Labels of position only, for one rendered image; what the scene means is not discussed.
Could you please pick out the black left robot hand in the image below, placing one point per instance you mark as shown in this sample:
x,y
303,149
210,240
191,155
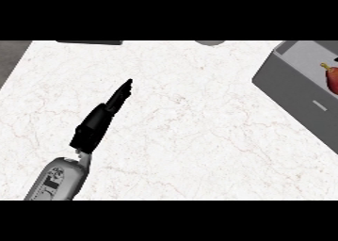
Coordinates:
x,y
95,124

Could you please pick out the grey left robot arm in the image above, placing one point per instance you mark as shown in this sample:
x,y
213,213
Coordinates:
x,y
60,180

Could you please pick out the grey round object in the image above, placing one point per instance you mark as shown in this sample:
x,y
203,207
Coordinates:
x,y
210,42

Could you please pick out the dark grey flat object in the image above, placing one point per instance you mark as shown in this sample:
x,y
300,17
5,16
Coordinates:
x,y
91,42

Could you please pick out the grey box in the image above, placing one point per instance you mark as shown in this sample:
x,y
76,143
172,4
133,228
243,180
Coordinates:
x,y
291,91

